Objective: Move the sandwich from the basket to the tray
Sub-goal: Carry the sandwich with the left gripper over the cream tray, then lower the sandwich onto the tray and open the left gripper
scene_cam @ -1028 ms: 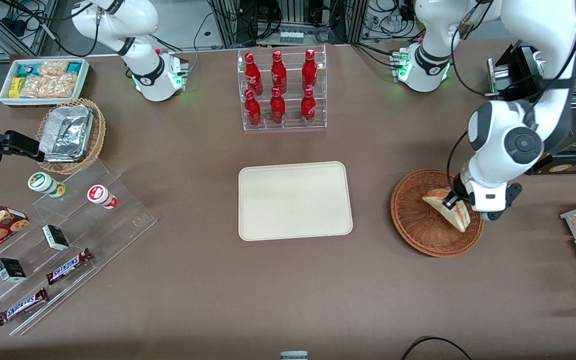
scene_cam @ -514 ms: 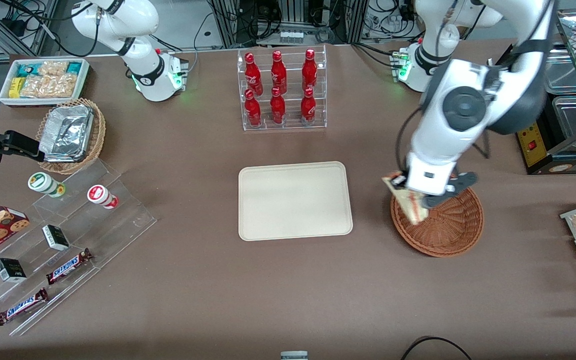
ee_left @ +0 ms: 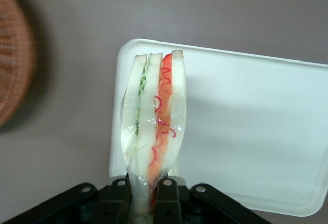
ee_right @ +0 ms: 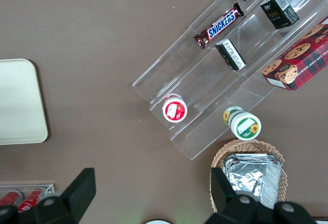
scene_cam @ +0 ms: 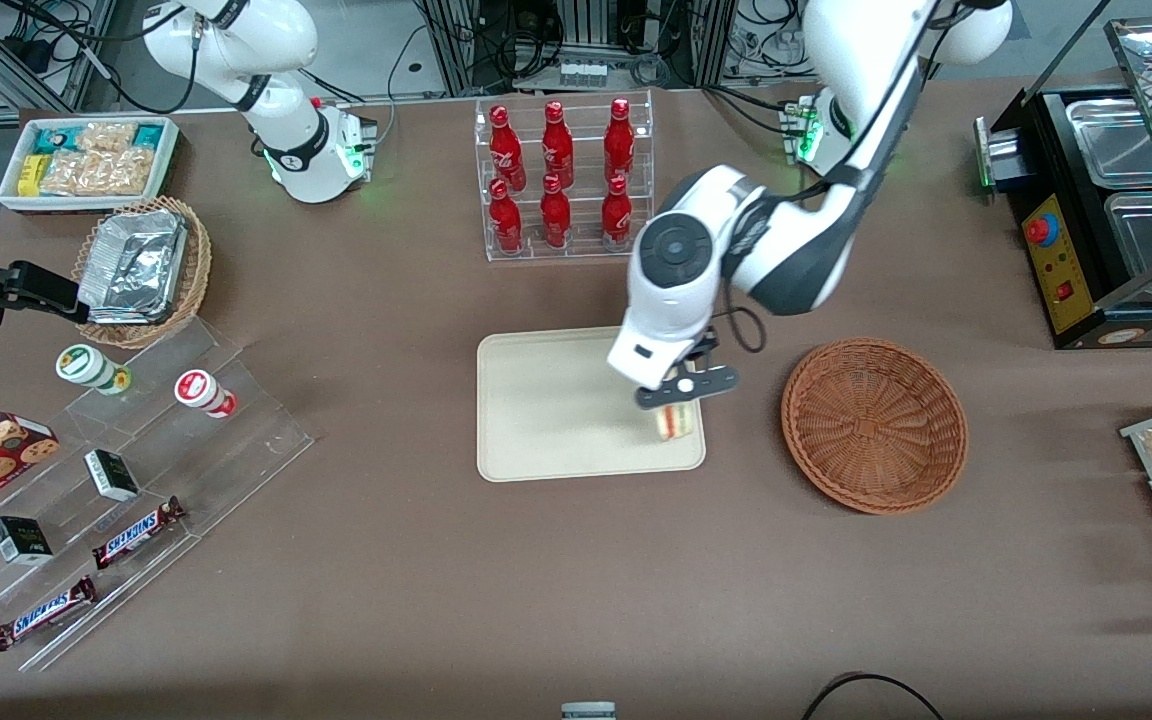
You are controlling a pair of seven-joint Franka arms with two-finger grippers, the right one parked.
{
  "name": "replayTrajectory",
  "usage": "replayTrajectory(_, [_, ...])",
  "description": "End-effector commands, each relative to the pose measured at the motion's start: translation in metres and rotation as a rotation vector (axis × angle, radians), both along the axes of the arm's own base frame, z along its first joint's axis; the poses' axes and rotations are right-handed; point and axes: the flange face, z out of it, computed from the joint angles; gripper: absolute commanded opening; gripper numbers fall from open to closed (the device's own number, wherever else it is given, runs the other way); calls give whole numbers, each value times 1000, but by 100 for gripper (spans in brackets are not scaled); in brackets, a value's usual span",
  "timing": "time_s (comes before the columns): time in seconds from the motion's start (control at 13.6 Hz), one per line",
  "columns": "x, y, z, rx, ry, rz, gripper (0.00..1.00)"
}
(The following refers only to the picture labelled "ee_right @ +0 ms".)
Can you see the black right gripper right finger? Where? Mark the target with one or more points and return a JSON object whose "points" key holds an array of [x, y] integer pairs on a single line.
{"points": [[225, 203]]}

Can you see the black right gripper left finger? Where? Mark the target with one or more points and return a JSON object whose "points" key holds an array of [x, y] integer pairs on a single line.
{"points": [[74, 195]]}

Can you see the light tan wicker basket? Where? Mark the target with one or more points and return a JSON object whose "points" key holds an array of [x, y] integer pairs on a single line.
{"points": [[246, 147]]}

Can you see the beige plastic serving tray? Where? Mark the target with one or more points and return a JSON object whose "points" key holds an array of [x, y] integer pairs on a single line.
{"points": [[20, 101]]}

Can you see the clear acrylic bottle rack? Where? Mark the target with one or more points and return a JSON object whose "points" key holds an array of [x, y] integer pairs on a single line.
{"points": [[50, 186]]}

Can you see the silver foil packets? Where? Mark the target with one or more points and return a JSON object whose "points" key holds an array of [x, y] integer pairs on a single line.
{"points": [[256, 178]]}

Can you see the red cola bottle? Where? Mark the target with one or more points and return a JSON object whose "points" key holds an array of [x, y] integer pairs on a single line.
{"points": [[32, 199], [10, 199]]}

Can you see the green lid yogurt cup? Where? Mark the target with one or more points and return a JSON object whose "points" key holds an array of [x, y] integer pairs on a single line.
{"points": [[246, 126]]}

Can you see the red lid yogurt cup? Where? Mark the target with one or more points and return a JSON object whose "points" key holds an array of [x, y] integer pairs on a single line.
{"points": [[174, 110]]}

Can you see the clear acrylic stepped shelf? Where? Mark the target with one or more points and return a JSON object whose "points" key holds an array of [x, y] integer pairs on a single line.
{"points": [[205, 85]]}

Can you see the small black box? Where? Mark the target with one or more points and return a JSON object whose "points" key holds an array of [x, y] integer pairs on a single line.
{"points": [[232, 55], [279, 11]]}

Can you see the red plaid cookie box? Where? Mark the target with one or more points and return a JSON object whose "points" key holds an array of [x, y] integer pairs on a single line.
{"points": [[302, 60]]}

